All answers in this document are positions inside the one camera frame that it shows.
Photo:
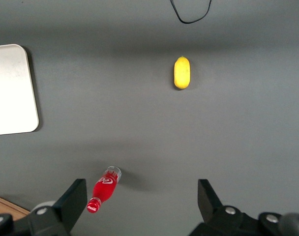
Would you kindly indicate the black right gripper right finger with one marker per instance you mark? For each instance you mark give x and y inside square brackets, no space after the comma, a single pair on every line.
[211,209]

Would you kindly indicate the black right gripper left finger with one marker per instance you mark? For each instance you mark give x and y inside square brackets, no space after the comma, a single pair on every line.
[70,204]

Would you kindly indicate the beige rectangular tray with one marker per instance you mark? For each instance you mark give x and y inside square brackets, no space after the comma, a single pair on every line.
[10,91]

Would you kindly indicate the red cola bottle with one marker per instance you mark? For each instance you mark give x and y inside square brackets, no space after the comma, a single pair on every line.
[104,190]

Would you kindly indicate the wooden two-drawer cabinet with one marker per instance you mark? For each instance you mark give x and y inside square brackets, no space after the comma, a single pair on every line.
[4,207]

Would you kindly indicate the yellow lemon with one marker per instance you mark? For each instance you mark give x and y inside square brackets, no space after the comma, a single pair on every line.
[182,72]

